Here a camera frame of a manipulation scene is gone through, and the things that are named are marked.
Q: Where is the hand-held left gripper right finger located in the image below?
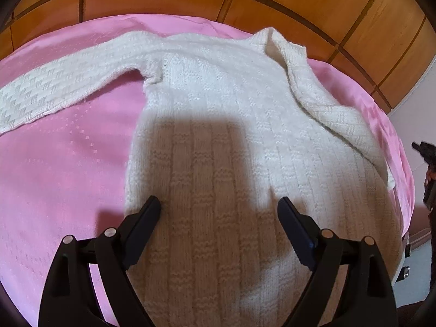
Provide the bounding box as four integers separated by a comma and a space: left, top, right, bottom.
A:
277, 197, 398, 327

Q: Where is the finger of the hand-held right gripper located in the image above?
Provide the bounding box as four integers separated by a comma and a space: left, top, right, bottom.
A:
411, 140, 436, 165

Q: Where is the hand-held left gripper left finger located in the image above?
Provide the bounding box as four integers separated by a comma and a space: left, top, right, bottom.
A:
38, 195, 162, 327

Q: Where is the white knitted sweater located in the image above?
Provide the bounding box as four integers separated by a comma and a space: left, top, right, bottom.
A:
0, 26, 407, 327

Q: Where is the pink bedsheet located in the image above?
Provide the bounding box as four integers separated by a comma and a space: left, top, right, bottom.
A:
0, 14, 417, 327

